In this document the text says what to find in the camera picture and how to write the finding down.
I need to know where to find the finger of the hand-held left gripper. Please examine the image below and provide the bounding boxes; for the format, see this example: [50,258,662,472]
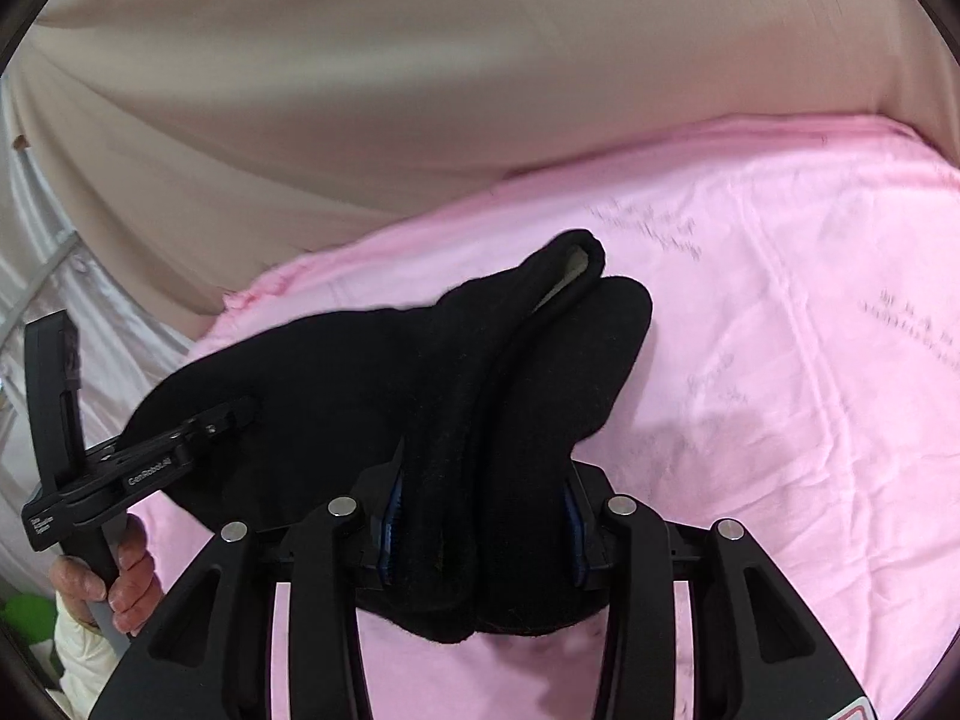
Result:
[178,397,263,451]

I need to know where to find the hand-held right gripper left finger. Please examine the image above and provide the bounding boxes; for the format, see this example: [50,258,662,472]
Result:
[88,457,410,720]

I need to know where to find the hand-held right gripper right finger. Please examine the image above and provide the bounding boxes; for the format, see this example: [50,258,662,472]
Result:
[559,461,878,720]

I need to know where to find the black pants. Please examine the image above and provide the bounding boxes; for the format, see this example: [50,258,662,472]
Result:
[133,229,653,646]

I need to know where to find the person's left forearm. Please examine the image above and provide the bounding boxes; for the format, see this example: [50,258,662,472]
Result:
[52,591,122,715]

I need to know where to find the person's left hand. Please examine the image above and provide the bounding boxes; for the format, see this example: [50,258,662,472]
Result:
[49,516,167,635]

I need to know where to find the silver curtain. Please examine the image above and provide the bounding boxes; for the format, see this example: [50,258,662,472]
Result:
[0,82,197,601]

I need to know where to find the green object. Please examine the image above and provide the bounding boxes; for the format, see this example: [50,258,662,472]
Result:
[0,594,58,647]

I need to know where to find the pink printed bedsheet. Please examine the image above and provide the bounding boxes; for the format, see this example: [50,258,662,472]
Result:
[142,114,960,720]

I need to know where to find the beige cloth backdrop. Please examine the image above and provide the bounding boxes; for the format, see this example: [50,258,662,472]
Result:
[7,0,946,320]

